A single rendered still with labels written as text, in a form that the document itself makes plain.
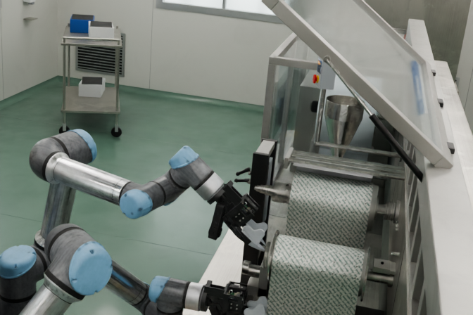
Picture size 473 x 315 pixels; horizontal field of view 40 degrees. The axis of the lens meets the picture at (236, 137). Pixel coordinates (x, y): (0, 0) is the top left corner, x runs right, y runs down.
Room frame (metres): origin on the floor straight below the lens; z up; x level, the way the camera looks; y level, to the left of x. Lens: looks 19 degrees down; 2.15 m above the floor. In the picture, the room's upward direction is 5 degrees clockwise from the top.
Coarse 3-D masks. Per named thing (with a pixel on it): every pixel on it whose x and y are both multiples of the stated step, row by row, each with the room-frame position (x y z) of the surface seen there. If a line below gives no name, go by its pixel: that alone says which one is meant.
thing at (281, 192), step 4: (276, 184) 1.85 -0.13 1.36; (280, 184) 1.85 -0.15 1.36; (284, 184) 1.85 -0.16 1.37; (288, 184) 1.85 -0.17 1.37; (276, 188) 1.84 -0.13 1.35; (280, 188) 1.84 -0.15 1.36; (284, 188) 1.84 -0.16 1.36; (288, 188) 1.84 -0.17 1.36; (272, 192) 1.84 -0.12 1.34; (276, 192) 1.83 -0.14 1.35; (280, 192) 1.83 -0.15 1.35; (284, 192) 1.83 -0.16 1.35; (288, 192) 1.83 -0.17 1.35; (272, 196) 1.83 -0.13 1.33; (276, 196) 1.83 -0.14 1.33; (280, 196) 1.83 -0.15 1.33; (284, 196) 1.83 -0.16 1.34; (288, 196) 1.83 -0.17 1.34; (272, 200) 1.84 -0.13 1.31; (276, 200) 1.84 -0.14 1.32; (280, 200) 1.83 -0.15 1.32; (284, 200) 1.83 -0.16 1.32; (288, 200) 1.83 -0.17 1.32
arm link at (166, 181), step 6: (168, 174) 1.68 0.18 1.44; (156, 180) 1.66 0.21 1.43; (162, 180) 1.66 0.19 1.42; (168, 180) 1.67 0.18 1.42; (162, 186) 1.64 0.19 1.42; (168, 186) 1.65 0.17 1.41; (174, 186) 1.66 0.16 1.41; (180, 186) 1.66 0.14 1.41; (168, 192) 1.64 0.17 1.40; (174, 192) 1.66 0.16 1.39; (180, 192) 1.68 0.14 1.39; (168, 198) 1.64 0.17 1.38; (174, 198) 1.68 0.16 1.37; (168, 204) 1.71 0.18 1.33
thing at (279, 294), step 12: (276, 288) 1.54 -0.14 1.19; (288, 288) 1.54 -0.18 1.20; (300, 288) 1.53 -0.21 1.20; (276, 300) 1.54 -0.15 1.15; (288, 300) 1.54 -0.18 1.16; (300, 300) 1.53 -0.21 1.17; (312, 300) 1.52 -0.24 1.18; (324, 300) 1.52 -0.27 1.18; (336, 300) 1.51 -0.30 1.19; (348, 300) 1.50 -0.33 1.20; (276, 312) 1.54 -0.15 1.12; (288, 312) 1.54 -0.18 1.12; (300, 312) 1.53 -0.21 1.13; (312, 312) 1.52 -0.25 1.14; (324, 312) 1.52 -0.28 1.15; (336, 312) 1.51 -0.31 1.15; (348, 312) 1.50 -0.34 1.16
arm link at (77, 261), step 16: (64, 240) 1.43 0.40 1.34; (80, 240) 1.42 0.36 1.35; (48, 256) 1.45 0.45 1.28; (64, 256) 1.39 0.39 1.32; (80, 256) 1.37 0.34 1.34; (96, 256) 1.38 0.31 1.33; (48, 272) 1.37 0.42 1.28; (64, 272) 1.36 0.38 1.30; (80, 272) 1.35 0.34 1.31; (96, 272) 1.38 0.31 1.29; (48, 288) 1.36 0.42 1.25; (64, 288) 1.34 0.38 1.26; (80, 288) 1.35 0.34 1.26; (96, 288) 1.38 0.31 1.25; (32, 304) 1.34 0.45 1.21; (48, 304) 1.33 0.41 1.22; (64, 304) 1.35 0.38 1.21
